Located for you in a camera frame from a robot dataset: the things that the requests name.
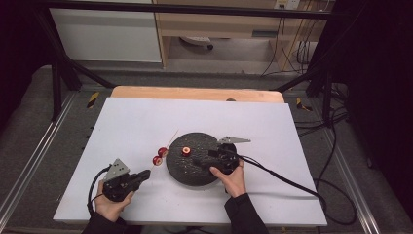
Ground white table board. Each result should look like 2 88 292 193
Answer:
53 97 328 227

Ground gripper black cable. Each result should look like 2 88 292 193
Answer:
238 155 358 226
87 165 113 215

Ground office chair base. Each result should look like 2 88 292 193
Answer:
179 36 214 51

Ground hanging black cables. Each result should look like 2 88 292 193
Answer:
261 16 320 77

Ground black metal frame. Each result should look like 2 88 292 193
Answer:
33 0 339 123

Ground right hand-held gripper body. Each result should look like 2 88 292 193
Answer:
207 136 252 175

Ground thin bamboo skewer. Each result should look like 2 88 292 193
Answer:
149 129 180 171

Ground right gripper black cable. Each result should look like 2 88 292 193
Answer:
238 155 358 226

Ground aluminium floor rail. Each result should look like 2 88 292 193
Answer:
0 92 77 222
311 97 381 234

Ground black floor cables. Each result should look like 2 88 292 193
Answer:
293 82 350 137

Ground black curtain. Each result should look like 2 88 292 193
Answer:
0 0 55 126
311 0 413 213

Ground white cabinet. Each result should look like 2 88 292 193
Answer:
48 8 163 63

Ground person's left hand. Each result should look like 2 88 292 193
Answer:
94 179 134 223

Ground white wall socket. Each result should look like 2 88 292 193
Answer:
274 0 300 10

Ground wooden table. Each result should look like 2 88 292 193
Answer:
110 85 285 104

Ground round black plate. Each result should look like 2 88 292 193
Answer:
165 132 228 187

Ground light wooden desk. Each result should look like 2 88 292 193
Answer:
152 0 327 71

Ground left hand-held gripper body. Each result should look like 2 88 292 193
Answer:
102 158 144 203

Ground person's right hand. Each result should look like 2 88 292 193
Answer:
208 159 247 199

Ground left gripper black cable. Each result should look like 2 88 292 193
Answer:
87 165 113 215

